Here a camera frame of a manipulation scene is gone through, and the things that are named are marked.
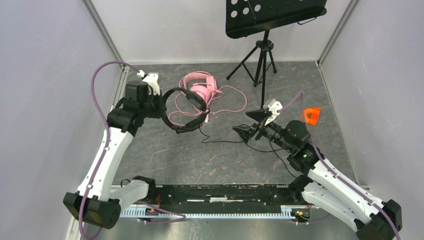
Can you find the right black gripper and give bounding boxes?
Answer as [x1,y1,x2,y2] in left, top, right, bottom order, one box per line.
[231,108,294,153]

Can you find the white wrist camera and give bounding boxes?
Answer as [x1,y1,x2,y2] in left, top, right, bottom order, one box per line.
[136,70,161,96]
[263,98,283,126]

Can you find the orange plastic block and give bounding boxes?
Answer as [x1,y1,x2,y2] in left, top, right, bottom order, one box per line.
[302,107,321,126]

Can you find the pink headphones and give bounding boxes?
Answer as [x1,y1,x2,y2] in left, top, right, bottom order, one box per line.
[179,71,220,104]

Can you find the black music stand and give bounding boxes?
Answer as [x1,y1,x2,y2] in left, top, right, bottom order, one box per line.
[225,0,327,108]

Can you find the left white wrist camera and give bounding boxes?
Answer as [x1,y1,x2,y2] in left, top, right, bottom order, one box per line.
[136,70,161,96]

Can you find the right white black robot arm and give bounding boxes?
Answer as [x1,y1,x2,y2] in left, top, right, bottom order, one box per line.
[232,109,403,240]

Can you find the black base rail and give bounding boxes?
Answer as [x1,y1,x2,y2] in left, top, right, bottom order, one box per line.
[142,184,308,214]

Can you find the black headphones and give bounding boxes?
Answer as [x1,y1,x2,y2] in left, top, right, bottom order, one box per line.
[161,87,212,135]

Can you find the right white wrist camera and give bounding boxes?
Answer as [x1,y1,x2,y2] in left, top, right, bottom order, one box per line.
[263,98,283,126]

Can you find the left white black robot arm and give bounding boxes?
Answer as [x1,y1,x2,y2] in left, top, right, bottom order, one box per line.
[63,80,165,229]

